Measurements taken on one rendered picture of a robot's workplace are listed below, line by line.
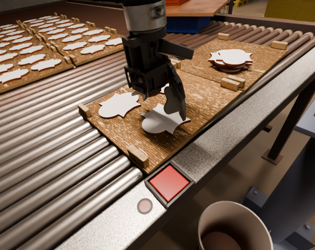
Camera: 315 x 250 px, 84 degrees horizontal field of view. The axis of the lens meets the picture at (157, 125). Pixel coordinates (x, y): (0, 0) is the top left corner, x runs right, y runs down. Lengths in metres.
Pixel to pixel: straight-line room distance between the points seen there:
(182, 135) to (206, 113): 0.11
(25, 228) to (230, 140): 0.48
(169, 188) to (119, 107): 0.30
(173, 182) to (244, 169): 1.25
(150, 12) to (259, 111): 0.41
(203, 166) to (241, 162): 1.22
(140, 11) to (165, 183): 0.32
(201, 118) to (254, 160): 1.22
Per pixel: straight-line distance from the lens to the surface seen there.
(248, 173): 1.58
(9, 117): 0.81
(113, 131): 0.50
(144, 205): 0.38
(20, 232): 0.46
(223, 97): 0.59
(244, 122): 0.55
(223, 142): 0.48
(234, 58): 0.75
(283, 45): 0.99
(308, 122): 0.69
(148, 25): 0.34
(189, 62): 0.82
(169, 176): 0.39
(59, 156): 0.54
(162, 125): 0.47
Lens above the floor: 1.26
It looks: 42 degrees down
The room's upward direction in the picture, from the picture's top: 7 degrees counter-clockwise
